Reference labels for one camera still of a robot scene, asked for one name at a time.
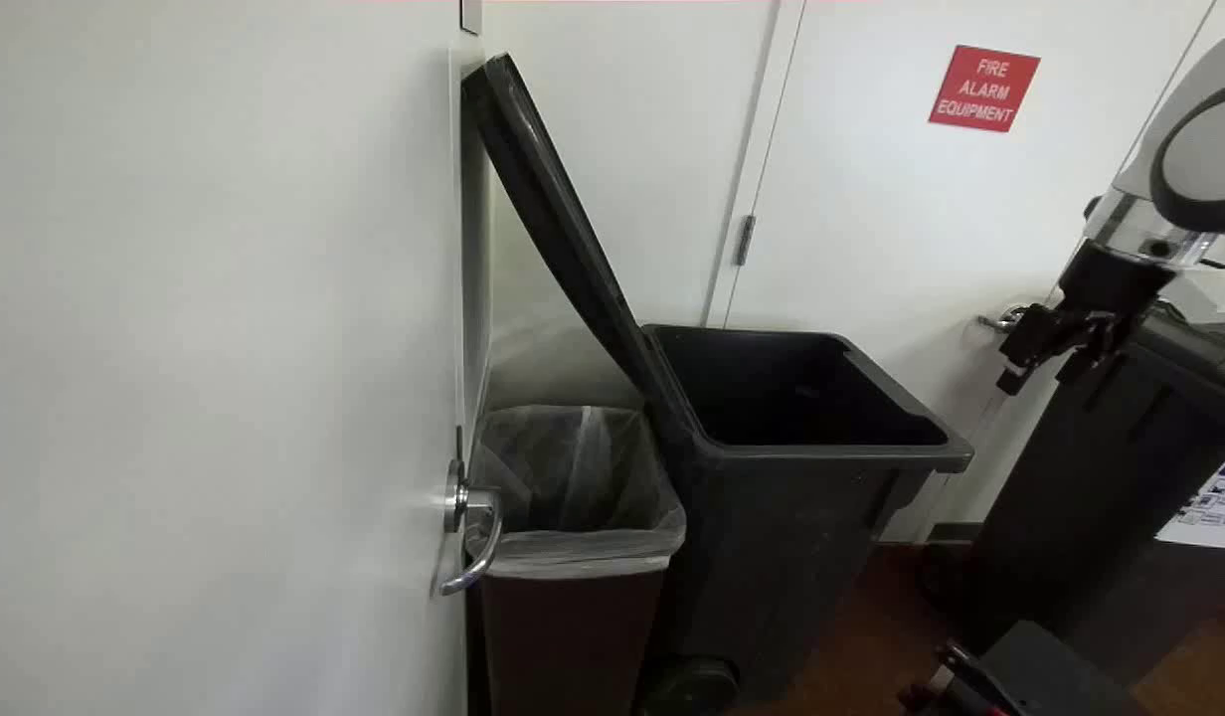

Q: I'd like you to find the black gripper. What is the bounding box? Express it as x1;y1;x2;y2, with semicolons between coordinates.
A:
994;242;1177;397

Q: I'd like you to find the black hinged dustbin lid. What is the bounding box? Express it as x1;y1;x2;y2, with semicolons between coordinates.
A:
456;52;709;490

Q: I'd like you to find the large black wheeled dustbin body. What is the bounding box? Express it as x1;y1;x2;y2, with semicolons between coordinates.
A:
636;323;980;716

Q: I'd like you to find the white printed paper notice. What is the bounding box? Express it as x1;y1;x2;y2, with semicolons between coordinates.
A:
1151;454;1225;556

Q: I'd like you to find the red fire alarm sign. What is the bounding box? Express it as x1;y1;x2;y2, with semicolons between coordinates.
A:
923;40;1046;140

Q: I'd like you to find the clear plastic bin liner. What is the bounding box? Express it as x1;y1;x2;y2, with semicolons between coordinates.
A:
465;397;691;584

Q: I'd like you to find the small brown waste bin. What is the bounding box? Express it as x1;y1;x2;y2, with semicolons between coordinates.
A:
465;404;687;716

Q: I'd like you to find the white open door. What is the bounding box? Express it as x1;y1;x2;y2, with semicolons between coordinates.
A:
0;0;488;716

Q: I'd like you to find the silver lever door handle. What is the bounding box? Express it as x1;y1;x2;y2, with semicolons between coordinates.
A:
427;454;508;600
976;300;1046;336

